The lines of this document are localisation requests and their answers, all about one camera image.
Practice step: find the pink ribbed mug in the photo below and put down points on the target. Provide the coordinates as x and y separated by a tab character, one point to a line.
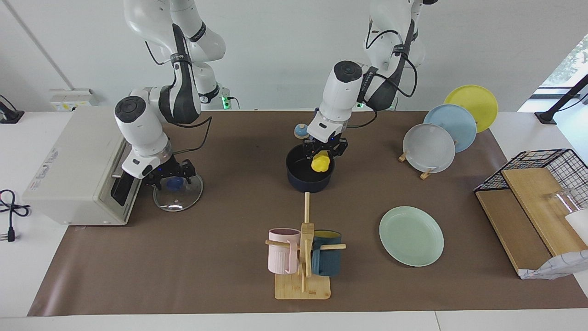
280	253

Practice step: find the black clamp base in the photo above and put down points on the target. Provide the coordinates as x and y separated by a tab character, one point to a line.
11	117

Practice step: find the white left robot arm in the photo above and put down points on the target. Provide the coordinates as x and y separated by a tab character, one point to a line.
342	87

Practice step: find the light wooden cutting board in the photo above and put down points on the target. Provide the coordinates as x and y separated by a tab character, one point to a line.
537	207

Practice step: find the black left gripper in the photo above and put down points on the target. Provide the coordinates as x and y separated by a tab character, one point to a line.
324	141

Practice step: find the white power strip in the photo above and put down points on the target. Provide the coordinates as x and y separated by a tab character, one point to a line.
73	99

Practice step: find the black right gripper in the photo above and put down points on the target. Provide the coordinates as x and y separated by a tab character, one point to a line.
167	170

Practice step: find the wooden plate rack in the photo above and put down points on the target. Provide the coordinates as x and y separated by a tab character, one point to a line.
425	174

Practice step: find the glass lid with blue knob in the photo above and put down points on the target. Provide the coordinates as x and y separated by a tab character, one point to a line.
179	202

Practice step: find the brown table mat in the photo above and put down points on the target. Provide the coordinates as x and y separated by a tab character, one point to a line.
206	276

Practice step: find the wooden mug tree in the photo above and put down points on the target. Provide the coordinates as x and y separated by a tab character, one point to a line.
303	289

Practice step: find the grey plate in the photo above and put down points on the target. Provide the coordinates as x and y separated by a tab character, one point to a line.
429	149

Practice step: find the small blue domed shaker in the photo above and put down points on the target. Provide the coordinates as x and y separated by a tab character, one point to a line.
301	132

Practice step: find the clear glass cup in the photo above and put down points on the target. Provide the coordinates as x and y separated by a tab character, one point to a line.
562	200

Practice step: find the yellow plate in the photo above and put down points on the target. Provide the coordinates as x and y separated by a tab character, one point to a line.
473	99

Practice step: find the pale green plate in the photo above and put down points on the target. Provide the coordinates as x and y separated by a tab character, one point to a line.
411	236

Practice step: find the beige toaster oven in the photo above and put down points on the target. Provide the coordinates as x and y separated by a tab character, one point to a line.
73	170

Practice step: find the dark teal mug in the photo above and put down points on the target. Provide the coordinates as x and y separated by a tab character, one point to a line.
328	262

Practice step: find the dark wooden cutting board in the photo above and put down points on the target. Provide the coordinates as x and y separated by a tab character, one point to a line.
510	230

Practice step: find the white checkered cloth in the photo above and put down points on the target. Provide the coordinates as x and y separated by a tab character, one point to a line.
560	266

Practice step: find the light blue plate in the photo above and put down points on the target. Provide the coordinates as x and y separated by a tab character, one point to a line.
455	124

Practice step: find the black camera stand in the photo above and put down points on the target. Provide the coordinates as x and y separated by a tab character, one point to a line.
546	117

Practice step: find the white cup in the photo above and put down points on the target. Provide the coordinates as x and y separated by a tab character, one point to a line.
579	225

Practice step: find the dark blue pot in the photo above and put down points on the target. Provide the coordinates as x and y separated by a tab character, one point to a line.
298	181

